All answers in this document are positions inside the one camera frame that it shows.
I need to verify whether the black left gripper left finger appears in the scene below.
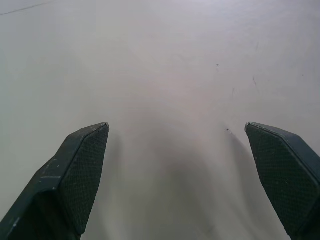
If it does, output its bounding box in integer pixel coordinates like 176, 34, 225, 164
0, 122, 110, 240

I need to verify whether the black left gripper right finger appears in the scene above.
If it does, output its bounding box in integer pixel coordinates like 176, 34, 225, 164
244, 121, 320, 240

